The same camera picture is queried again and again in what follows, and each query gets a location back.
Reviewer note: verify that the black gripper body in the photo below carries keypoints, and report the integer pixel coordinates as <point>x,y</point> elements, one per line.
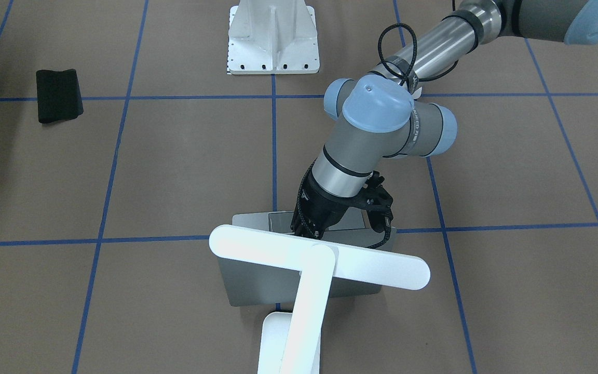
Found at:
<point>321,206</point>

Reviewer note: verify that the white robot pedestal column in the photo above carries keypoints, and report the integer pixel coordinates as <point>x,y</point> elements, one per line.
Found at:
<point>272,37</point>

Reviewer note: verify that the white desk lamp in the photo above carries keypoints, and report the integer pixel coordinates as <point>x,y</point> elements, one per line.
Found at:
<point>258,265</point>

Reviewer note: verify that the black gripper camera mount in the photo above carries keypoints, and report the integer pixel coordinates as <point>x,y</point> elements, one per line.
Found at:
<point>376,201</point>

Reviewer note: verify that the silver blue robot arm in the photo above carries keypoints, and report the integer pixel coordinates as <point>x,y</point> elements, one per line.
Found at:
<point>376,116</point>

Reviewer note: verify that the black mouse pad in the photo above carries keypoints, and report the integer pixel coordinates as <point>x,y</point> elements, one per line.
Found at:
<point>58,96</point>

